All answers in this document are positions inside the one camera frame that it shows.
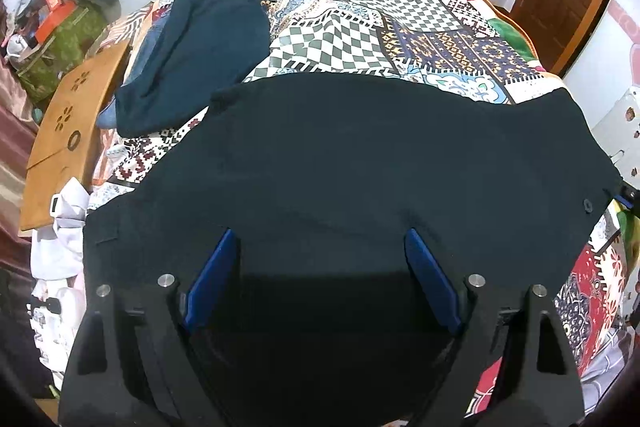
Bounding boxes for green fabric storage basket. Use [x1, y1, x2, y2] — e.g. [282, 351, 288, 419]
[15, 2, 106, 105]

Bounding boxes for white crumpled garment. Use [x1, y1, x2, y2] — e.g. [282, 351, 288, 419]
[30, 178, 89, 372]

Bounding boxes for black pants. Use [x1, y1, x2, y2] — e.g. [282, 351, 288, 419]
[84, 72, 623, 426]

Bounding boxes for white appliance with stickers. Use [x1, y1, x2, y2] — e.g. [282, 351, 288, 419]
[592, 88, 640, 176]

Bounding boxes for folded dark teal garment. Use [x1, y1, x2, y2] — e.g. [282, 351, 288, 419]
[115, 0, 270, 138]

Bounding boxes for patchwork patterned bedspread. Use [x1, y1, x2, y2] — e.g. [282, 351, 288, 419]
[82, 0, 637, 379]

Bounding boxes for orange box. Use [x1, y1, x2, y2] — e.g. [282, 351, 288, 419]
[35, 0, 77, 44]

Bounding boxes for folded blue jeans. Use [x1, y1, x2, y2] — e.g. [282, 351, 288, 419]
[96, 15, 168, 129]

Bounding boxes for wooden lap desk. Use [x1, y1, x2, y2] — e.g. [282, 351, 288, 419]
[20, 40, 130, 232]

